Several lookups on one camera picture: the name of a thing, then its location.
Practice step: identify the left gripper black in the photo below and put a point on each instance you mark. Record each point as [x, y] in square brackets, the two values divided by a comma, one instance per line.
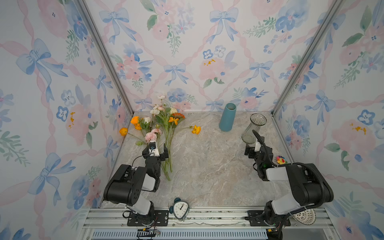
[163, 151]

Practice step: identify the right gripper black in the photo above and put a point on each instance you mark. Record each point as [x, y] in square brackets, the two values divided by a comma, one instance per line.
[249, 151]

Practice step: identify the pink carnation flower stem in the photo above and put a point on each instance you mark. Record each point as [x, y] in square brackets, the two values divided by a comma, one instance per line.
[151, 136]

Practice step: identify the teal ceramic vase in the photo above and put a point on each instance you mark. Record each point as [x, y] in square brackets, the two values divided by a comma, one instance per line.
[228, 117]

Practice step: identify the orange poppy flower stem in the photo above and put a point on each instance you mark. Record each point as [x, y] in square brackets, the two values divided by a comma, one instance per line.
[170, 135]

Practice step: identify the white flower stem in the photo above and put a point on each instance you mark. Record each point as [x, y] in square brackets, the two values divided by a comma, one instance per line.
[165, 116]

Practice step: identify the orange sunflower stem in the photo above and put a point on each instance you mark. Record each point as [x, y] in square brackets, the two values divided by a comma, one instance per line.
[178, 115]

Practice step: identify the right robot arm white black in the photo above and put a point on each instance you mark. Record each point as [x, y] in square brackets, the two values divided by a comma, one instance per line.
[309, 189]

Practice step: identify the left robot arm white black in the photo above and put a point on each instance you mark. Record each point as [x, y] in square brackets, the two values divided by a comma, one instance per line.
[128, 182]

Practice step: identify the clear glass vase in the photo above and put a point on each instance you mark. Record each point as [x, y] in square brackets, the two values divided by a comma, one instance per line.
[257, 121]

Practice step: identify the colourful small flower toy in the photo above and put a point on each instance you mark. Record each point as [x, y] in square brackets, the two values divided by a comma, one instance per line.
[281, 160]

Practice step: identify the orange ranunculus flower bunch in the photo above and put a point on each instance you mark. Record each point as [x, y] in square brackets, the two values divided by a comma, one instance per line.
[142, 125]

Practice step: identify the teal alarm clock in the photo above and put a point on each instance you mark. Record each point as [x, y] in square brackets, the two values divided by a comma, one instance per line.
[179, 209]

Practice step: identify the white round perforated disc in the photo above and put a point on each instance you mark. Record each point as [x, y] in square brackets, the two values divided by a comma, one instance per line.
[307, 217]

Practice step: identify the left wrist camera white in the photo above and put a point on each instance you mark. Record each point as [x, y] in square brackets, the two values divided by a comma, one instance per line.
[153, 149]

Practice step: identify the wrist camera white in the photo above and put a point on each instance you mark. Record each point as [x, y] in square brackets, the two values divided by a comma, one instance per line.
[153, 149]
[257, 146]

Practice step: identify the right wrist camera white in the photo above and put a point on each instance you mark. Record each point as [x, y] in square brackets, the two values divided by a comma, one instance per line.
[257, 146]

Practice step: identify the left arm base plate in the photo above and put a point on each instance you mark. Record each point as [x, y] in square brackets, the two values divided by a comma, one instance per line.
[158, 218]

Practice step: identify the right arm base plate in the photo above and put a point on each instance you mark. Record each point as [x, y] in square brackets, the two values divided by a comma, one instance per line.
[258, 218]

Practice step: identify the aluminium rail frame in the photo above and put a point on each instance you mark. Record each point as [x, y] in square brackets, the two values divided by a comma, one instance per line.
[201, 223]

